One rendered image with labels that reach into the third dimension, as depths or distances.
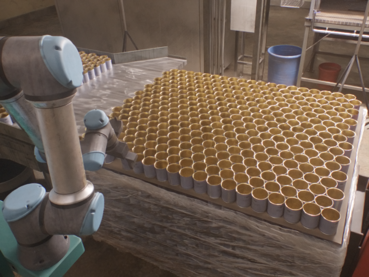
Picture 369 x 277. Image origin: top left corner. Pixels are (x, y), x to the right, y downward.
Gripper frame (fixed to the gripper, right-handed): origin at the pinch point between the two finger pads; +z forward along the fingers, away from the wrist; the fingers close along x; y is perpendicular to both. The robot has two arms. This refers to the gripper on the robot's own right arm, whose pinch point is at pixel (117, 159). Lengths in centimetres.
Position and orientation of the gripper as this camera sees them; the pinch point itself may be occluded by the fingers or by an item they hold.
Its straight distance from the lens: 137.2
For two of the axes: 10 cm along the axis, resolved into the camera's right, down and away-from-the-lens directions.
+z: 0.5, 5.2, 8.5
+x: 9.4, 2.7, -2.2
